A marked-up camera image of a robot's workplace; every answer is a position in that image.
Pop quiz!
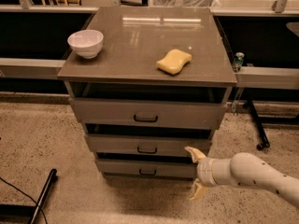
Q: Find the white bowl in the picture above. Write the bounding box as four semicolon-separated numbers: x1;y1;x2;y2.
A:
67;30;104;59

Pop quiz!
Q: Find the black floor cable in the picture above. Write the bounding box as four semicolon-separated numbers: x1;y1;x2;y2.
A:
0;175;49;224

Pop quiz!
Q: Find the yellow sponge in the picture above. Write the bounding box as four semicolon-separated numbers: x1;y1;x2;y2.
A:
156;49;192;75

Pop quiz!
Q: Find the grey bottom drawer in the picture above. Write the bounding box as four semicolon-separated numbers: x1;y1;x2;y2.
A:
95;159;196;179

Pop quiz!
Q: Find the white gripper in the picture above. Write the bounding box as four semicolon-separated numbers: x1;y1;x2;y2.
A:
185;147;216;201

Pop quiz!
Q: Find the grey top drawer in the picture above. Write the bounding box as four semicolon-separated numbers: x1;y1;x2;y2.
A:
69;98;227;130

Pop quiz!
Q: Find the grey drawer cabinet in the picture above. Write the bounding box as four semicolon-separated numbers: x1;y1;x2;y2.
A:
58;7;236;179

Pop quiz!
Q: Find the grey metal rail frame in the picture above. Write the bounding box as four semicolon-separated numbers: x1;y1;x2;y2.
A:
1;7;299;90

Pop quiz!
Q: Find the grey drawer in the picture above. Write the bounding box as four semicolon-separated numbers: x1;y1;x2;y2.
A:
69;98;227;130
95;159;196;179
85;134;210;157

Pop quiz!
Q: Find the green soda can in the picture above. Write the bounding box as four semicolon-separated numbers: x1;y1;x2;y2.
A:
233;52;245;72

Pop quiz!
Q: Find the black stand leg with wheels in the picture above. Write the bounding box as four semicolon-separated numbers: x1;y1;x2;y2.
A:
243;98;270;150

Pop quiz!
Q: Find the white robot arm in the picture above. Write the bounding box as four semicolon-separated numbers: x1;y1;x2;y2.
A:
185;147;299;208

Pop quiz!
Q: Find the black pole on floor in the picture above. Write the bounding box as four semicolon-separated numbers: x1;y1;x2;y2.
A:
27;169;58;224

